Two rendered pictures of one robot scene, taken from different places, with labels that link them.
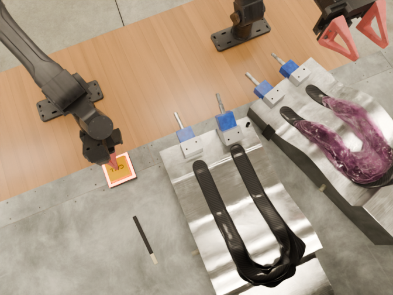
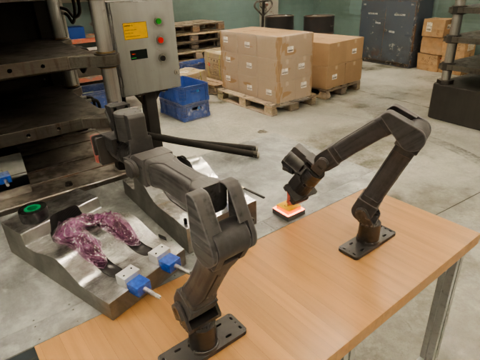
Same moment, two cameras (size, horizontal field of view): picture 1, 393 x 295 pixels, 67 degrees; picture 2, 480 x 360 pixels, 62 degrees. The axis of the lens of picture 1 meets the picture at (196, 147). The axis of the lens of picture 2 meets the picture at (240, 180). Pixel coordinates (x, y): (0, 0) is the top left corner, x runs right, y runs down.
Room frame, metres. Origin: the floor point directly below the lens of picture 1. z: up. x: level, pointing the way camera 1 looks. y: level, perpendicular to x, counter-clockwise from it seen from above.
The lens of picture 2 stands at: (1.31, -0.22, 1.53)
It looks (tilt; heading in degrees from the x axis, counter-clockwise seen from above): 27 degrees down; 166
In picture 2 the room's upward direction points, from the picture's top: 2 degrees counter-clockwise
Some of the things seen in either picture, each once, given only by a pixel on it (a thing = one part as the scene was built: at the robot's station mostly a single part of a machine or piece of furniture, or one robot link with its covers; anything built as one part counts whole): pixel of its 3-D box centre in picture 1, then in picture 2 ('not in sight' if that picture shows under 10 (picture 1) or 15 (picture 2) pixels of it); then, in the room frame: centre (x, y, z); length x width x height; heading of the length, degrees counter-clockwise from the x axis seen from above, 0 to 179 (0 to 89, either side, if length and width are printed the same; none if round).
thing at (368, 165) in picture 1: (350, 136); (91, 229); (0.26, -0.41, 0.90); 0.26 x 0.18 x 0.08; 39
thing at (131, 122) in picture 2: not in sight; (136, 141); (0.51, -0.24, 1.24); 0.12 x 0.09 x 0.12; 23
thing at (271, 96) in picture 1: (261, 88); (172, 263); (0.44, -0.20, 0.86); 0.13 x 0.05 x 0.05; 39
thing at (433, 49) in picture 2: not in sight; (447, 46); (-4.53, 4.89, 0.42); 0.86 x 0.33 x 0.83; 18
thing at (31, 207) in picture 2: not in sight; (33, 213); (0.16, -0.57, 0.93); 0.08 x 0.08 x 0.04
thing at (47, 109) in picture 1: (65, 95); (368, 231); (0.44, 0.39, 0.84); 0.20 x 0.07 x 0.08; 113
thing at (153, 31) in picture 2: not in sight; (156, 153); (-0.68, -0.17, 0.74); 0.31 x 0.22 x 1.47; 112
